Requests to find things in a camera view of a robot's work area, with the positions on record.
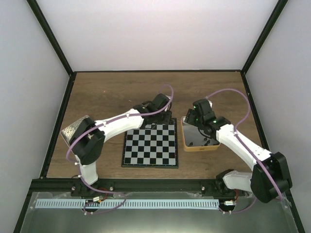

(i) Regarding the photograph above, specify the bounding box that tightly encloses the black and white chessboard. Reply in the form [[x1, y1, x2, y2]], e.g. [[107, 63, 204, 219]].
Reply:
[[121, 118, 178, 168]]

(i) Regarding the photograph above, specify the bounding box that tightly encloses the yellow tin of black pieces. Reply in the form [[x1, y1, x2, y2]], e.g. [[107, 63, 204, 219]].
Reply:
[[181, 116, 220, 152]]

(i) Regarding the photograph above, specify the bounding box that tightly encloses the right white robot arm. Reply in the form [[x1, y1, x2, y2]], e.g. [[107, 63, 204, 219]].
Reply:
[[184, 99, 293, 203]]

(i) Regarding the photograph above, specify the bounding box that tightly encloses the light blue slotted cable duct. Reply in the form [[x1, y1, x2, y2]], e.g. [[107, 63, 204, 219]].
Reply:
[[35, 199, 219, 210]]

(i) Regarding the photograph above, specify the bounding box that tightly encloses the black cage frame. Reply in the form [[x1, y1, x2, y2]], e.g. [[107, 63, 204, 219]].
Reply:
[[13, 0, 306, 233]]

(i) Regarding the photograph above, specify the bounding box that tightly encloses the pink tin of white pieces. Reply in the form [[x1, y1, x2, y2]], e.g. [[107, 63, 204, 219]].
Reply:
[[60, 115, 89, 147]]

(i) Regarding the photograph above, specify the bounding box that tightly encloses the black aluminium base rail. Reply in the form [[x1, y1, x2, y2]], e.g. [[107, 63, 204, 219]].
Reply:
[[70, 178, 219, 195]]

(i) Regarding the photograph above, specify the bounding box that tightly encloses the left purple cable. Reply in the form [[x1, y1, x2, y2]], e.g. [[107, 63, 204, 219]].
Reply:
[[66, 84, 175, 195]]

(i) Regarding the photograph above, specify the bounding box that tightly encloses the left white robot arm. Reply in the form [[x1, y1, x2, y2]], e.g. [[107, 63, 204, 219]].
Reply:
[[60, 93, 173, 196]]

